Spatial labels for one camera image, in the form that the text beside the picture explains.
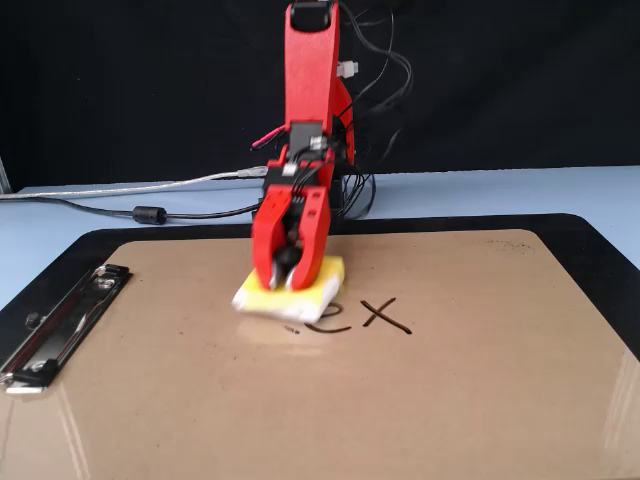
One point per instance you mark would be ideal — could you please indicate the brown clipboard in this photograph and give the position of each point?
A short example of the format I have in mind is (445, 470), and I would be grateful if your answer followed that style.
(300, 400)

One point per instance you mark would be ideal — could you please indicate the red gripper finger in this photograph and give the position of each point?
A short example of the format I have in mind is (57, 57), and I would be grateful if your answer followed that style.
(315, 235)
(265, 235)

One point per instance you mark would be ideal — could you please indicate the metal clipboard clip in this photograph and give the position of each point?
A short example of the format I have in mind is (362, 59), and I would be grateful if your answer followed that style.
(65, 325)

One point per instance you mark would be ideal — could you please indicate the yellow sponge with black knob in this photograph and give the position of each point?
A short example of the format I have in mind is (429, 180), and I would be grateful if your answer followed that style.
(300, 302)

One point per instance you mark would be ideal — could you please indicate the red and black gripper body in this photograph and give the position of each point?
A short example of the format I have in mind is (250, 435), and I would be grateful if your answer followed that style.
(290, 180)

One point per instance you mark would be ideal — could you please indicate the black mat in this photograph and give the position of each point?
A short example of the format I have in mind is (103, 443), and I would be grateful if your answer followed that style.
(590, 240)

